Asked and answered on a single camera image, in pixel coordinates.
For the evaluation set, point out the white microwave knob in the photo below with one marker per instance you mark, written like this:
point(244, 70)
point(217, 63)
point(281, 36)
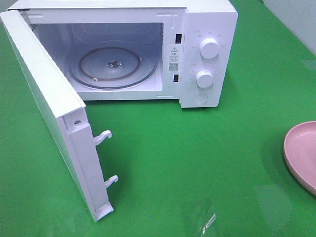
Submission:
point(204, 79)
point(209, 47)

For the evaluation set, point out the white microwave door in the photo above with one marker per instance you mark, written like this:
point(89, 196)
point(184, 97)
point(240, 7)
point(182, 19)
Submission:
point(64, 113)

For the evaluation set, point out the pink plate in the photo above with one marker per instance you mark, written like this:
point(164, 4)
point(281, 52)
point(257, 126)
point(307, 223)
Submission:
point(299, 149)

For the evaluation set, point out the round microwave door button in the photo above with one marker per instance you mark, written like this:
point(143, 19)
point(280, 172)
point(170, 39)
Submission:
point(200, 98)

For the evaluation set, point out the white microwave oven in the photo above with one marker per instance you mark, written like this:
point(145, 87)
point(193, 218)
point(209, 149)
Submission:
point(174, 28)

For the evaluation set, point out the glass microwave turntable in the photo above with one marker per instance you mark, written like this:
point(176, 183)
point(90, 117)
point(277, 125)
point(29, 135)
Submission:
point(113, 64)

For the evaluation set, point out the green table mat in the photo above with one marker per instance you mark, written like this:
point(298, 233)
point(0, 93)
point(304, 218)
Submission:
point(164, 155)

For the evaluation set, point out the clear tape patch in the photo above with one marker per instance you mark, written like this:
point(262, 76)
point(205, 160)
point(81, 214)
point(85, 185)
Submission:
point(275, 205)
point(199, 218)

